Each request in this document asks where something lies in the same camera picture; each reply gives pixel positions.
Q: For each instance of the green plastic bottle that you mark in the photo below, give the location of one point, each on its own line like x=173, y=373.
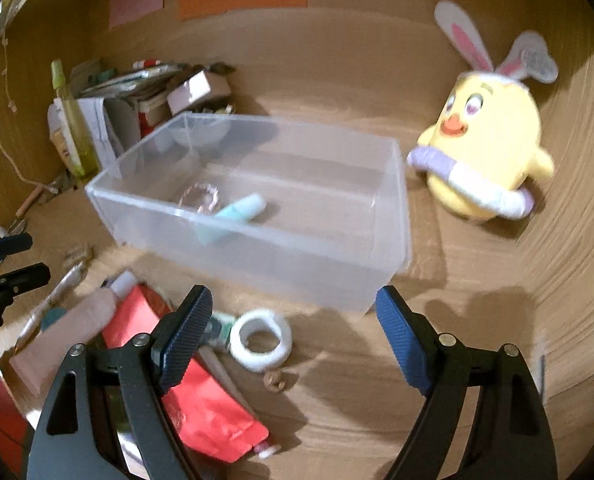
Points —
x=77, y=125

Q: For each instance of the teal tube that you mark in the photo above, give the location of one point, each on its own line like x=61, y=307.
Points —
x=242, y=207

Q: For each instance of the red and white container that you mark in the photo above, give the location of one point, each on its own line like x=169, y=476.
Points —
x=152, y=122

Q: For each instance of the wooden stick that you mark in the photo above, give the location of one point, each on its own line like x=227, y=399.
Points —
x=29, y=201

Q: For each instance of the yellow and white packet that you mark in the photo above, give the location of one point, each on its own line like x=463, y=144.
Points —
x=59, y=135

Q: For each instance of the blue and white tool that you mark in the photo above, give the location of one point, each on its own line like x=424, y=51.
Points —
x=9, y=229

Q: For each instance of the white tape roll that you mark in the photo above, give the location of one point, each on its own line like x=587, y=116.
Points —
x=239, y=345

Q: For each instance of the red pouch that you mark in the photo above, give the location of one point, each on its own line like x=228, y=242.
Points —
x=212, y=410

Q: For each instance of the clear round trinket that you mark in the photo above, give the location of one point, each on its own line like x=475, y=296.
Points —
x=200, y=197

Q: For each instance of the yellow chick plush toy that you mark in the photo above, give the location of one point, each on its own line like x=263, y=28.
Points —
x=487, y=135

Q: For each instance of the translucent tube with red cap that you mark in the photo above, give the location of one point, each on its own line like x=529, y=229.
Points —
x=224, y=377

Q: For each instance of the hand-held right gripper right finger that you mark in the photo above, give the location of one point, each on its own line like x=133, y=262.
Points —
x=402, y=340

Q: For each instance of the beige cream tube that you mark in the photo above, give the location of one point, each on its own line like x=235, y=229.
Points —
x=77, y=325

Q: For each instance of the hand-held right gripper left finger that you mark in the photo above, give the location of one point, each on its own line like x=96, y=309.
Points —
x=187, y=335

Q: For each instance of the pile of flat packets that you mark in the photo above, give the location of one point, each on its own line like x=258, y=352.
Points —
x=137, y=80

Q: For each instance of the folded white paper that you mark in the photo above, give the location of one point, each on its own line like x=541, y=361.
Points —
x=99, y=130

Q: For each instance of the clear plastic storage box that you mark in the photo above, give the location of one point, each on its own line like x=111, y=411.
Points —
x=297, y=240

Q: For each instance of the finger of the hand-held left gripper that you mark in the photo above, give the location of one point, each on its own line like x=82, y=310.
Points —
x=24, y=277
x=7, y=244

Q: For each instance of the pink cardboard box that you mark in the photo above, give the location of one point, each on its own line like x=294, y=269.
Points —
x=189, y=92

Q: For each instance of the small teal packet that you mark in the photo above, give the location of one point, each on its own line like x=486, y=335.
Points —
x=222, y=327

